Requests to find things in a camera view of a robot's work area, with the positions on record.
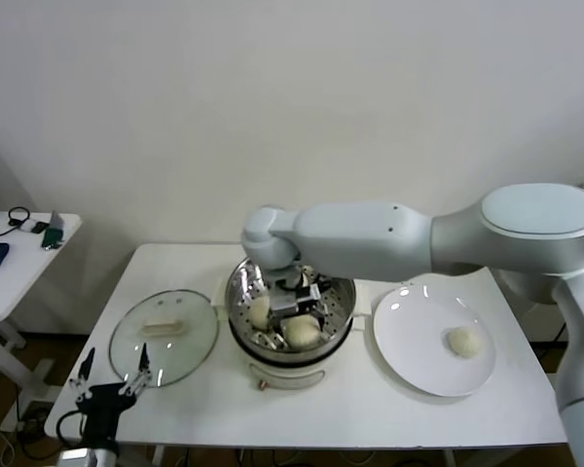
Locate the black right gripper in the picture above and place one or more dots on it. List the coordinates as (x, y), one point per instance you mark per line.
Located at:
(309, 304)

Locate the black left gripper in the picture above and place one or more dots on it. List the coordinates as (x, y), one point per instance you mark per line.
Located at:
(102, 411)

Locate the white steamed baozi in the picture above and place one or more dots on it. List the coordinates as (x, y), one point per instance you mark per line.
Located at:
(302, 333)
(462, 342)
(302, 280)
(260, 311)

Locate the round glass pot lid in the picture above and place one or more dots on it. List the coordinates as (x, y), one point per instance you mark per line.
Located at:
(185, 335)

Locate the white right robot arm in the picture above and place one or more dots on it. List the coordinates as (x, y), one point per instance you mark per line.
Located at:
(370, 238)

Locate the stainless steel steamer basket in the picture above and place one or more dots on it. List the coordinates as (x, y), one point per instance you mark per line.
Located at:
(340, 301)

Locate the white electric cooker pot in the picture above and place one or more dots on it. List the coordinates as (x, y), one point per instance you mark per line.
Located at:
(292, 377)

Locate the white table leg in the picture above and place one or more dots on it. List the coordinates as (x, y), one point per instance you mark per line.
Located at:
(158, 457)
(449, 459)

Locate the white round plate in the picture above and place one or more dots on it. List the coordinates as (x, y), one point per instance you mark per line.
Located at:
(409, 340)

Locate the white side table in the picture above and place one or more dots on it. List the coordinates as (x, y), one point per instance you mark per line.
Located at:
(14, 287)

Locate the green clamp tool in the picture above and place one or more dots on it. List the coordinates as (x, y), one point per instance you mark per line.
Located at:
(53, 238)

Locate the small black device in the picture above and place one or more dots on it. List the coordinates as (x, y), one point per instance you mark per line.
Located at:
(39, 227)

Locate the small white adapter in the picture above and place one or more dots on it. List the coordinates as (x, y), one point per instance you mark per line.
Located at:
(28, 227)

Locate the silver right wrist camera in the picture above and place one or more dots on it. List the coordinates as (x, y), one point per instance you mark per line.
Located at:
(284, 304)

